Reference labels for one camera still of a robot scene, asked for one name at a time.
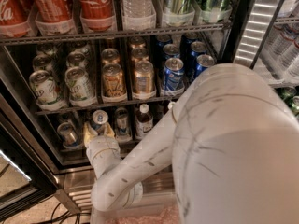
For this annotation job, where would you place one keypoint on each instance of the blue pepsi can front left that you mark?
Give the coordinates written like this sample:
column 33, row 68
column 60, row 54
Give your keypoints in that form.
column 173, row 72

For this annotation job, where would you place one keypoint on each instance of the red coca-cola can right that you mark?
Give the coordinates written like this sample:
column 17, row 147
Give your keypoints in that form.
column 96, row 15

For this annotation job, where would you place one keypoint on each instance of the steel fridge door frame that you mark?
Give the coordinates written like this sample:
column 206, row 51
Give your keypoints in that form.
column 252, row 22

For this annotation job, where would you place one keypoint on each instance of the gold can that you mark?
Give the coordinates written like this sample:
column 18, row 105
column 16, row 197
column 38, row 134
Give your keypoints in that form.
column 113, row 83
column 143, row 85

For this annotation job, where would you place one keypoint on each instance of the silver green can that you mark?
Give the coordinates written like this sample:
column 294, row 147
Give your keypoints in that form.
column 177, row 13

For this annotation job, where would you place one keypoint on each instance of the gold can front right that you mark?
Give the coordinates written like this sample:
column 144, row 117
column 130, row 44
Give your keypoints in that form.
column 143, row 85

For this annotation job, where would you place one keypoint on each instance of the gold can front left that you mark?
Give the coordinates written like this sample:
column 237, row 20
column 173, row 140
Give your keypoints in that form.
column 113, row 83

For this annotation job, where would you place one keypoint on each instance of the green white can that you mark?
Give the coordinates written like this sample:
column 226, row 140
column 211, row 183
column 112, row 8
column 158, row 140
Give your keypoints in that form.
column 49, row 95
column 81, row 91

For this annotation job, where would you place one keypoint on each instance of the green can top right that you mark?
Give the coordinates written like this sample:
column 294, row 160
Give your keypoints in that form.
column 214, row 10

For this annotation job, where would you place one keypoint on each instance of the red coca-cola can middle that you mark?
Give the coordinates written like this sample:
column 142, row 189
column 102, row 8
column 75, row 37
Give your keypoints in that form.
column 55, row 17

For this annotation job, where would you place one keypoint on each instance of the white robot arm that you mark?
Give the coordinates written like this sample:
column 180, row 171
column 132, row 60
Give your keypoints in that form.
column 233, row 146

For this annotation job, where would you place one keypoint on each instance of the blue pepsi can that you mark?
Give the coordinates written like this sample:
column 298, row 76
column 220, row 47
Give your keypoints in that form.
column 173, row 72
column 202, row 63

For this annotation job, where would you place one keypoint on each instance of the brown tea bottle left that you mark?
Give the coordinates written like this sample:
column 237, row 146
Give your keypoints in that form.
column 143, row 121

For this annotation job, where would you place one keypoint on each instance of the red coca-cola can left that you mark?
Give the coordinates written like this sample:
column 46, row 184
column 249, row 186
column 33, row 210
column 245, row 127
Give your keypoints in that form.
column 13, row 17

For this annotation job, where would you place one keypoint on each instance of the green white can front left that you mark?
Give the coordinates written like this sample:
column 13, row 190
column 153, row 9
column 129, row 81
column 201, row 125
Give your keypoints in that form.
column 49, row 95

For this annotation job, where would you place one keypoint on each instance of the clear plastic bin left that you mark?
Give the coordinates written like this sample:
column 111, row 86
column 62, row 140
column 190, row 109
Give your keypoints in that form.
column 159, row 213

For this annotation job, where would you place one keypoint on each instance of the upper wire fridge shelf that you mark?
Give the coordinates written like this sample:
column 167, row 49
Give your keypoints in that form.
column 114, row 34

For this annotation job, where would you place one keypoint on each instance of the red coca-cola can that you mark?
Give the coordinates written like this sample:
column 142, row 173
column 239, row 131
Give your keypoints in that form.
column 55, row 17
column 96, row 15
column 13, row 17

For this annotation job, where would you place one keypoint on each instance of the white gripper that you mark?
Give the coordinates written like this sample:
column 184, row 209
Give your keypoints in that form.
column 100, row 142

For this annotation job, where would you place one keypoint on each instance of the clear water bottle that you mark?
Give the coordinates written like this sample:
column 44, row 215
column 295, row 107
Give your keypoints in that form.
column 138, row 14

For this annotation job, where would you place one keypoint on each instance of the green can right fridge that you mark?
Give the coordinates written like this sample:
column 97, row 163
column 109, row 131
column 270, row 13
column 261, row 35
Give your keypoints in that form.
column 294, row 105

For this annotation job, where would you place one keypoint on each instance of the blue pepsi can front right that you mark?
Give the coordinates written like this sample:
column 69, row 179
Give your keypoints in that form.
column 202, row 63

